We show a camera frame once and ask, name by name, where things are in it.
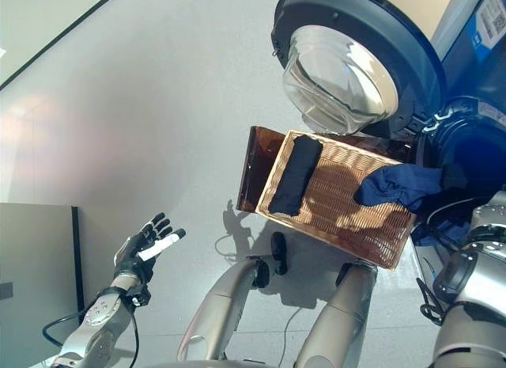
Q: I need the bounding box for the white built-in cabinet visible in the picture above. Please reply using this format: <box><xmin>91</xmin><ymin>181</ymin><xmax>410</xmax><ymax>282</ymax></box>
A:
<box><xmin>371</xmin><ymin>0</ymin><xmax>455</xmax><ymax>28</ymax></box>

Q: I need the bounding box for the grey cabinet with black edge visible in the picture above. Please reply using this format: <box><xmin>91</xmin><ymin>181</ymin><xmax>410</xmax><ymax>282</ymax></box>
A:
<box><xmin>0</xmin><ymin>202</ymin><xmax>86</xmax><ymax>333</ymax></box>

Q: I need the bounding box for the right silver robot leg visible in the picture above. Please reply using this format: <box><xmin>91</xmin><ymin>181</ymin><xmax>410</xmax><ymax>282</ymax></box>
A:
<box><xmin>296</xmin><ymin>260</ymin><xmax>379</xmax><ymax>368</ymax></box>

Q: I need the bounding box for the round glass washer door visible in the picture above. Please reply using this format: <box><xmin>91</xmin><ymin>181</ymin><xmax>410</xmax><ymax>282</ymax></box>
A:
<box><xmin>270</xmin><ymin>0</ymin><xmax>446</xmax><ymax>135</ymax></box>

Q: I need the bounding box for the grey robot torso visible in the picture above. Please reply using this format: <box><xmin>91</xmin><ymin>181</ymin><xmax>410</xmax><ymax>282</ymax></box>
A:
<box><xmin>145</xmin><ymin>358</ymin><xmax>301</xmax><ymax>368</ymax></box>

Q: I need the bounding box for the rectangular wicker basket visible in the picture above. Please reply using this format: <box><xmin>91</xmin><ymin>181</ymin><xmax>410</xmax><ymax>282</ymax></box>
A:
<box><xmin>255</xmin><ymin>129</ymin><xmax>418</xmax><ymax>272</ymax></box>

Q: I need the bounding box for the blue garment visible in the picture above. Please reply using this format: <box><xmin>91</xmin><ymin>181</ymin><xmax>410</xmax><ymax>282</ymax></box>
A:
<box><xmin>353</xmin><ymin>164</ymin><xmax>444</xmax><ymax>213</ymax></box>

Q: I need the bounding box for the grey front-load washing machine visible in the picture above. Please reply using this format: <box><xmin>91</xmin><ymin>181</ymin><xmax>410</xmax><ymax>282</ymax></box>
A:
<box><xmin>406</xmin><ymin>0</ymin><xmax>506</xmax><ymax>250</ymax></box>

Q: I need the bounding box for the blue barcode sticker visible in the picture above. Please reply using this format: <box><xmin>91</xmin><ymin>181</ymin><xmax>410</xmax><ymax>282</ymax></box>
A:
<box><xmin>470</xmin><ymin>0</ymin><xmax>506</xmax><ymax>63</ymax></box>

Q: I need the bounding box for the large black rolled garment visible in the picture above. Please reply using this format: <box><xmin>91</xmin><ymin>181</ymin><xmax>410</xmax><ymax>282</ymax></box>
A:
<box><xmin>267</xmin><ymin>136</ymin><xmax>322</xmax><ymax>217</ymax></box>

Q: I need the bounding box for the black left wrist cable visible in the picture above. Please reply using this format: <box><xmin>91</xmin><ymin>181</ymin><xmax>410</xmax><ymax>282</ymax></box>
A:
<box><xmin>42</xmin><ymin>304</ymin><xmax>140</xmax><ymax>365</ymax></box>

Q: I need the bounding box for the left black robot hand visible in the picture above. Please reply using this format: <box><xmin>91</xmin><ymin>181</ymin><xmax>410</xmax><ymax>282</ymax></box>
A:
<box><xmin>113</xmin><ymin>212</ymin><xmax>187</xmax><ymax>285</ymax></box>

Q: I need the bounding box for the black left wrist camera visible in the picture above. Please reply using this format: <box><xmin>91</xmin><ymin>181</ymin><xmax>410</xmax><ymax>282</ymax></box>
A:
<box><xmin>128</xmin><ymin>286</ymin><xmax>151</xmax><ymax>308</ymax></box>

